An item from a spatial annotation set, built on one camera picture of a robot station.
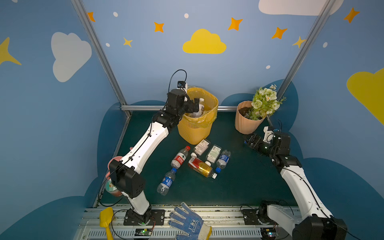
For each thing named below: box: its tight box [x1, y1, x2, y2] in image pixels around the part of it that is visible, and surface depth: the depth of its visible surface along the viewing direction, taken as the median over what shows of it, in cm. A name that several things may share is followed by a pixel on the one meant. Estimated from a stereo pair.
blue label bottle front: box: [157, 168, 178, 196], surface depth 84 cm
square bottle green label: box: [206, 144, 222, 164], surface depth 97 cm
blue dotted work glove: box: [168, 202, 212, 240], surface depth 73 cm
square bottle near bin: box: [194, 139, 211, 156], surface depth 100 cm
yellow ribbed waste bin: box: [177, 87, 219, 145], surface depth 94 cm
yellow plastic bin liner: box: [178, 87, 219, 127], surface depth 92 cm
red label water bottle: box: [171, 145, 191, 169], surface depth 90 cm
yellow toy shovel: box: [99, 207, 114, 240], surface depth 74 cm
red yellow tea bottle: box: [188, 156, 218, 180], surface depth 88 cm
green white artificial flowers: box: [243, 84, 287, 121], surface depth 93 cm
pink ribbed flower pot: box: [235, 100, 267, 135], surface depth 101 cm
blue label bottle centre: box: [215, 149, 231, 173], surface depth 93 cm
